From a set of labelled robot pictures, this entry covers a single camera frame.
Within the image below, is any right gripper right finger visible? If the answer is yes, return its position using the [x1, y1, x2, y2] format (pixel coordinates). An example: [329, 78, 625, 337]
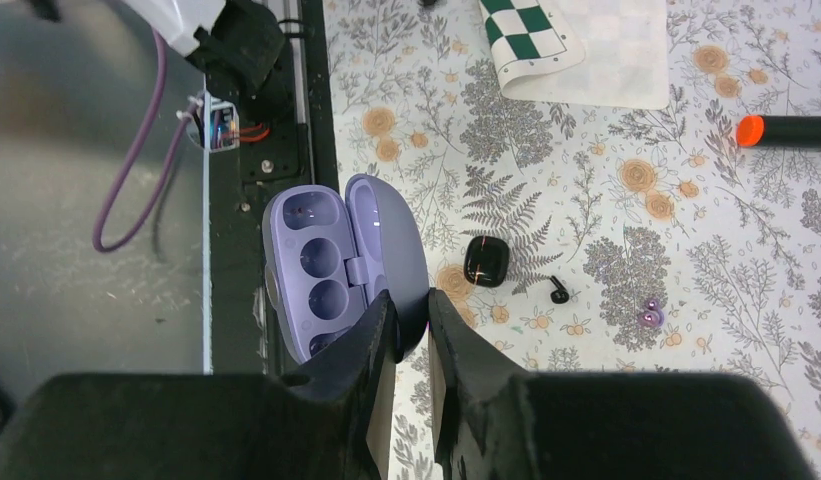
[427, 289, 536, 479]

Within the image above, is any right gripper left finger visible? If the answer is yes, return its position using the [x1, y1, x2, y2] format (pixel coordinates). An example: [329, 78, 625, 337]
[280, 291, 398, 479]

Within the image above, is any purple earbud charging case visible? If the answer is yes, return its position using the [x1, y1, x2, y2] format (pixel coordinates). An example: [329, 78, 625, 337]
[262, 174, 429, 364]

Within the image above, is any purple earbud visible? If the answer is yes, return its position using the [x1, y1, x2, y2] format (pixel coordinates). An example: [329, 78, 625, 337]
[638, 298, 665, 328]

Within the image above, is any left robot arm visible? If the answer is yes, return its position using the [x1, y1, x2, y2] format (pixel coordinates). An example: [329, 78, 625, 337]
[126, 1, 285, 103]

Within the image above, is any black earbud charging case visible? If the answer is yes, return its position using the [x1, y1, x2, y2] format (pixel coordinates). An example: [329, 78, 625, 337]
[464, 235, 510, 288]

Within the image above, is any black earbud with stem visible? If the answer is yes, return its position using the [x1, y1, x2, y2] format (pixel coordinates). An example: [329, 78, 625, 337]
[549, 276, 570, 305]

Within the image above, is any floral tablecloth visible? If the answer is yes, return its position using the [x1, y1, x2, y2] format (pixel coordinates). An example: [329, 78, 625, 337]
[324, 1, 821, 479]

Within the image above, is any green white checkered mat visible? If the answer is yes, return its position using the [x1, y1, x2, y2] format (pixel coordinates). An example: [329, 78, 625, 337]
[479, 0, 669, 110]

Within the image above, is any black microphone orange tip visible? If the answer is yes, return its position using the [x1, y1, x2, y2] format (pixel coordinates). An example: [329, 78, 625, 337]
[735, 115, 821, 149]

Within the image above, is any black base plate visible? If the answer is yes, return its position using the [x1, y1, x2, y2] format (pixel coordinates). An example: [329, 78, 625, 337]
[202, 1, 339, 374]

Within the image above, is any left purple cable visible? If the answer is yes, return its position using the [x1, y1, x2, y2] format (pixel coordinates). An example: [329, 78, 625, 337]
[92, 29, 203, 254]

